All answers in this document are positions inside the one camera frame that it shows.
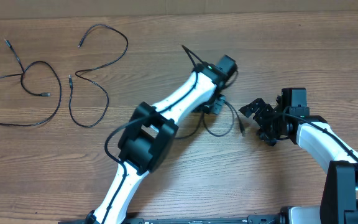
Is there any black usb cable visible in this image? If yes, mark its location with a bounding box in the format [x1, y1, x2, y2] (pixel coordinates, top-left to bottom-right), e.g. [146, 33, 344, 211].
[174, 100, 247, 140]

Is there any separated black cable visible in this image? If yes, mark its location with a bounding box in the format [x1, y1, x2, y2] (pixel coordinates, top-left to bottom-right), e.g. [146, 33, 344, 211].
[0, 39, 63, 128]
[68, 23, 129, 129]

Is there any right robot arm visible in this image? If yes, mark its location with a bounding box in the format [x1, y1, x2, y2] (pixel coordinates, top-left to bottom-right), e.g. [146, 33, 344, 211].
[239, 88, 358, 224]

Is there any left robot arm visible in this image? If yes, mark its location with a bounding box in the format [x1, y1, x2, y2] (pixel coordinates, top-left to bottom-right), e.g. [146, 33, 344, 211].
[85, 55, 237, 223]

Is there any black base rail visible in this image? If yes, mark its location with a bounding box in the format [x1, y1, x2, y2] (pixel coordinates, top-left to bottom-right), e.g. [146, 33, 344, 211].
[57, 213, 291, 224]

